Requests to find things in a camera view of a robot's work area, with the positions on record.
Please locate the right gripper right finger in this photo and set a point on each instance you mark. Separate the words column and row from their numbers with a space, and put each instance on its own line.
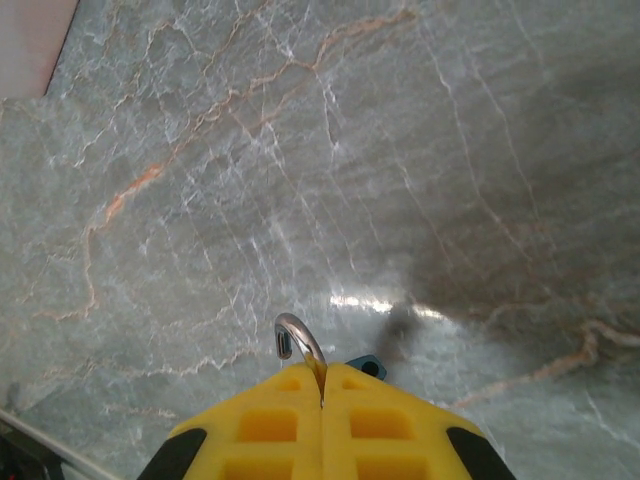
column 380, row 430

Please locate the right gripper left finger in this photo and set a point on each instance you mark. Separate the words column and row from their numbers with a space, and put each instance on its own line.
column 270, row 430

